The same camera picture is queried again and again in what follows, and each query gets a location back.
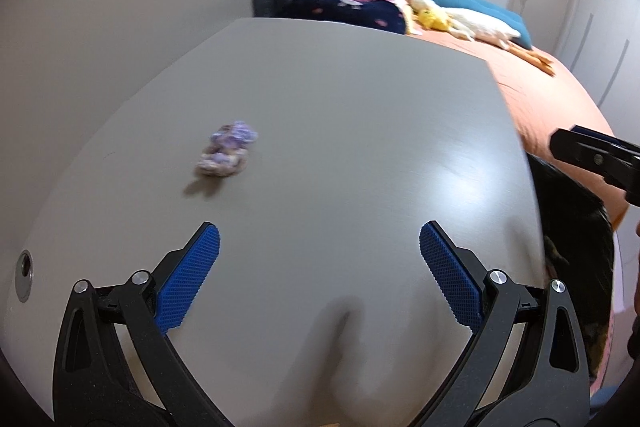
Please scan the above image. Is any yellow duck plush toy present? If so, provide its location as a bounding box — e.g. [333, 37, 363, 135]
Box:
[415, 8, 452, 32]

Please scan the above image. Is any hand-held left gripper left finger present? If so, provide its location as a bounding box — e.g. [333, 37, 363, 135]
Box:
[52, 222, 236, 427]

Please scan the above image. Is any trash bin with black bag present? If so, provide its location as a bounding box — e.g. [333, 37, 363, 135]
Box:
[525, 152, 617, 380]

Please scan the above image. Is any teal pillow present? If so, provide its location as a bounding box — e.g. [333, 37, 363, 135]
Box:
[415, 0, 533, 50]

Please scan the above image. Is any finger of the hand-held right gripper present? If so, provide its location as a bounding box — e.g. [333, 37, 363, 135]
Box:
[550, 128, 640, 208]
[570, 123, 640, 154]

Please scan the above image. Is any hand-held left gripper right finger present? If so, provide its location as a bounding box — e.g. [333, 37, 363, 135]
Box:
[415, 221, 591, 427]

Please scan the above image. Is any white goose plush toy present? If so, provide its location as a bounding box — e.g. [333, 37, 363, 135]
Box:
[407, 0, 556, 76]

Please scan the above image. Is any navy printed blanket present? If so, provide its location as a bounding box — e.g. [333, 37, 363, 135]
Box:
[277, 0, 409, 36]

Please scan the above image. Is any purple scrunchie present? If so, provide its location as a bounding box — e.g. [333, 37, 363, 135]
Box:
[194, 121, 260, 178]

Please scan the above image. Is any white wardrobe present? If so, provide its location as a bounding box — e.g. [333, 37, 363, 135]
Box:
[555, 0, 640, 144]

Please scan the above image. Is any black wall panel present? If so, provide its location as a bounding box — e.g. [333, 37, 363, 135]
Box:
[251, 0, 292, 18]

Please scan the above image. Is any round cable hole grommet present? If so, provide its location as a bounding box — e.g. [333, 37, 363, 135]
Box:
[16, 249, 34, 303]

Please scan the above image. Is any bed with orange sheet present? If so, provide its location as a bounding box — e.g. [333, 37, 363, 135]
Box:
[405, 29, 632, 229]

